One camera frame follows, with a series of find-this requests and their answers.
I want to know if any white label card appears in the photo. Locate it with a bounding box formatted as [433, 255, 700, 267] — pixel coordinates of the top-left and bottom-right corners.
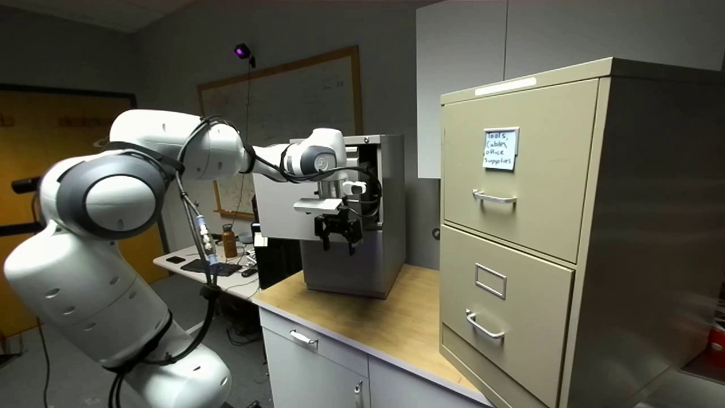
[483, 128, 518, 172]

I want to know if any beige filing drawer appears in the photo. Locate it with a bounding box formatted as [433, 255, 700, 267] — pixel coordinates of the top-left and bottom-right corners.
[440, 228, 571, 408]
[442, 80, 598, 261]

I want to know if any brown bottle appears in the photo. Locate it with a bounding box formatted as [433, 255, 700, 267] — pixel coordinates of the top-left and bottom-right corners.
[222, 225, 238, 258]

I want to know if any beige lower filing drawer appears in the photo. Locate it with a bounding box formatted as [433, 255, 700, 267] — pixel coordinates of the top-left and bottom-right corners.
[440, 228, 571, 408]

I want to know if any yellow door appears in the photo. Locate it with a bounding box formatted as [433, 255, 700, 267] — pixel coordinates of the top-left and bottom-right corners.
[0, 84, 169, 340]

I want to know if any purple lit camera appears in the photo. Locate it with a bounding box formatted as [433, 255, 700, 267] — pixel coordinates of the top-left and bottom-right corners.
[234, 43, 255, 68]

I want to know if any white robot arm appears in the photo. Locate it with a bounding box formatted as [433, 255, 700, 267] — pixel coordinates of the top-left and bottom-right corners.
[4, 110, 343, 408]

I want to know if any small grey metal cabinet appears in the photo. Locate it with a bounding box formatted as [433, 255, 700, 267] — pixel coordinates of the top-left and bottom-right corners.
[300, 134, 405, 297]

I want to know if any cluttered white desk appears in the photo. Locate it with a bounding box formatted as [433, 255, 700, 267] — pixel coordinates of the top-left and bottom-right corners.
[154, 248, 260, 300]

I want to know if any large beige filing cabinet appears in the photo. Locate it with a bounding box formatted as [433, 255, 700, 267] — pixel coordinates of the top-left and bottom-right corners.
[440, 57, 725, 408]

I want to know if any beige upper filing drawer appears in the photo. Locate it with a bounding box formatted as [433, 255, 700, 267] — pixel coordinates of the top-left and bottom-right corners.
[442, 80, 598, 261]

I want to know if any wooden top white counter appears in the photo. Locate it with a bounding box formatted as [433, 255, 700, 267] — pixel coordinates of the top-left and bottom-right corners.
[254, 265, 490, 408]

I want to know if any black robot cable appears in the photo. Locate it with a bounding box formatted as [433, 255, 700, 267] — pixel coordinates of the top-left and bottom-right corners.
[104, 116, 252, 408]

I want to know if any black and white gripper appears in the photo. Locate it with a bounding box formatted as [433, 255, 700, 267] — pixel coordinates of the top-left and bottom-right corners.
[291, 171, 364, 257]

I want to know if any framed whiteboard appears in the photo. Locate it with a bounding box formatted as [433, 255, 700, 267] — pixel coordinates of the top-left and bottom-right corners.
[197, 45, 364, 225]

